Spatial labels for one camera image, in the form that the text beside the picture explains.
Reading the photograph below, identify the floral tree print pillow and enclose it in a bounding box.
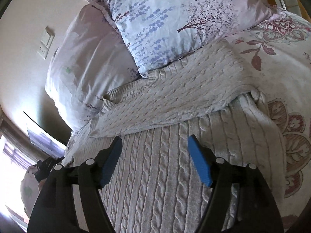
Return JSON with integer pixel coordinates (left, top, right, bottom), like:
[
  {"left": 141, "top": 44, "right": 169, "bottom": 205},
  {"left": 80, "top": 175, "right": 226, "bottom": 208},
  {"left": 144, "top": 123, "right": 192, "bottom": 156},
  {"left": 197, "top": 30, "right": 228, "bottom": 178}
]
[{"left": 85, "top": 0, "right": 272, "bottom": 78}]

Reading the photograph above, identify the person's left hand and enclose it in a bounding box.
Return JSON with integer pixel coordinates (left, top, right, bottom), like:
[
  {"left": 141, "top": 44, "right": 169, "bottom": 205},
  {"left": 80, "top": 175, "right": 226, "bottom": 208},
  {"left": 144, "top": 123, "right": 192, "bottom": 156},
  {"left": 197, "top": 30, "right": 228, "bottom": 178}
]
[{"left": 38, "top": 178, "right": 47, "bottom": 192}]

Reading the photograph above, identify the white wall switch plate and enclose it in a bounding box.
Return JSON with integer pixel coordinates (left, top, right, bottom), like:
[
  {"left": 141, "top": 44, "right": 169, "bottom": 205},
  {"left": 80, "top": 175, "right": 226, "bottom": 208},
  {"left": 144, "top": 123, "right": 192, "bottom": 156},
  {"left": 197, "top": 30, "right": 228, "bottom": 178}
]
[{"left": 37, "top": 26, "right": 55, "bottom": 59}]

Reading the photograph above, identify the window with curtain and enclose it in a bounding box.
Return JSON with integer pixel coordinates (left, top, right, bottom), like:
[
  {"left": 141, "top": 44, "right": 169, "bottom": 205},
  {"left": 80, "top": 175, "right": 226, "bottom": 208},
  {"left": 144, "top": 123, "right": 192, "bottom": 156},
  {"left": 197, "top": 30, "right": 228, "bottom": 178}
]
[{"left": 1, "top": 115, "right": 66, "bottom": 232}]

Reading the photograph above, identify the pale pink pillow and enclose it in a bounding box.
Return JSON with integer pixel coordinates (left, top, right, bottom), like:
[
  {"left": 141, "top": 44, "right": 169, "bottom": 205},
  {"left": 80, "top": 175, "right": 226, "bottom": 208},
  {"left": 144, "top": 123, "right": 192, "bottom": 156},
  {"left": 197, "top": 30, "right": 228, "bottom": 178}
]
[{"left": 45, "top": 4, "right": 140, "bottom": 132}]

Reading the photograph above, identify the cream cable-knit sweater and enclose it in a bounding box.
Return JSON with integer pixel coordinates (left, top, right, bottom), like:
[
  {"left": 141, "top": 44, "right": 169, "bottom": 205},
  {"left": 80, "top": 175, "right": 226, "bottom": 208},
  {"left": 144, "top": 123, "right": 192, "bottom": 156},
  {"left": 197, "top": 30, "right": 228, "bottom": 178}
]
[{"left": 63, "top": 39, "right": 285, "bottom": 232}]

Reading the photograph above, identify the floral bedspread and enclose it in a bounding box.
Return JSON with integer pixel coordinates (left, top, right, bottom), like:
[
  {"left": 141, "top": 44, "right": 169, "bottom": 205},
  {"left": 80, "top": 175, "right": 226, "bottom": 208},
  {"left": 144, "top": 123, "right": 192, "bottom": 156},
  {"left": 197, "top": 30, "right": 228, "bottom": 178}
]
[{"left": 227, "top": 6, "right": 310, "bottom": 230}]

